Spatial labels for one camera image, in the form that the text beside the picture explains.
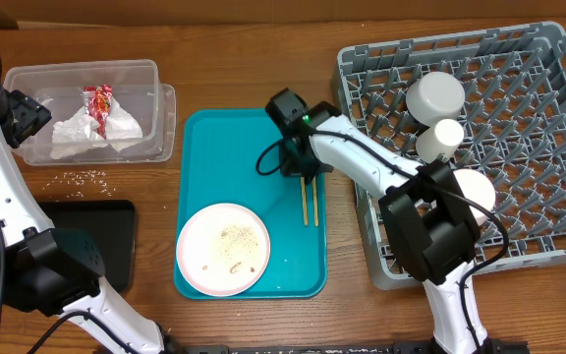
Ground red snack wrapper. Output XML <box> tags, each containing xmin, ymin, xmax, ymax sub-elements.
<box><xmin>83</xmin><ymin>85</ymin><xmax>113</xmax><ymax>138</ymax></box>

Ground wooden chopstick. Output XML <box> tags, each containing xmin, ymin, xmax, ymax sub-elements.
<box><xmin>311</xmin><ymin>178</ymin><xmax>319</xmax><ymax>227</ymax></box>
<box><xmin>300</xmin><ymin>176</ymin><xmax>309</xmax><ymax>227</ymax></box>

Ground teal serving tray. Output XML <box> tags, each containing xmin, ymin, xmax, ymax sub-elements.
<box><xmin>177</xmin><ymin>109</ymin><xmax>328</xmax><ymax>300</ymax></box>

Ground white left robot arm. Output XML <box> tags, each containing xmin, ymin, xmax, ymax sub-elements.
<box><xmin>0</xmin><ymin>57</ymin><xmax>183</xmax><ymax>353</ymax></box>

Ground white cup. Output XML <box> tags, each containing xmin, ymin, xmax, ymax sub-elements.
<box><xmin>416</xmin><ymin>119</ymin><xmax>465</xmax><ymax>163</ymax></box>

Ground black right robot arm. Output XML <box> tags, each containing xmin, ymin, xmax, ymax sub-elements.
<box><xmin>265</xmin><ymin>88</ymin><xmax>528</xmax><ymax>353</ymax></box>

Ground small pink plate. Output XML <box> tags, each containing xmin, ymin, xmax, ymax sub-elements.
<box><xmin>454</xmin><ymin>168</ymin><xmax>495</xmax><ymax>211</ymax></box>

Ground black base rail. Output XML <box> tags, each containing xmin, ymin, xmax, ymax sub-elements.
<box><xmin>177</xmin><ymin>339</ymin><xmax>531</xmax><ymax>354</ymax></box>

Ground grey dishwasher rack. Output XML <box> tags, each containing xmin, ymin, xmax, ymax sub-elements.
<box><xmin>332</xmin><ymin>22</ymin><xmax>566</xmax><ymax>272</ymax></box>

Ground scattered rice grains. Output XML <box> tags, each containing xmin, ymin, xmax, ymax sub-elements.
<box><xmin>40</xmin><ymin>169</ymin><xmax>117</xmax><ymax>202</ymax></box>

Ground large pink plate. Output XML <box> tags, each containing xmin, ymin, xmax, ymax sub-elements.
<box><xmin>176</xmin><ymin>203</ymin><xmax>271</xmax><ymax>297</ymax></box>

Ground black plastic tray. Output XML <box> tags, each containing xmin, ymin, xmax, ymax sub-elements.
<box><xmin>39</xmin><ymin>200</ymin><xmax>138</xmax><ymax>293</ymax></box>

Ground white napkin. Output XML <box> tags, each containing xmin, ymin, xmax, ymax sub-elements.
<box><xmin>105</xmin><ymin>98</ymin><xmax>142</xmax><ymax>152</ymax></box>
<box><xmin>50</xmin><ymin>108</ymin><xmax>106</xmax><ymax>159</ymax></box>

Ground clear plastic bin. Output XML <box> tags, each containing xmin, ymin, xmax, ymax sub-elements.
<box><xmin>4</xmin><ymin>59</ymin><xmax>177</xmax><ymax>166</ymax></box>

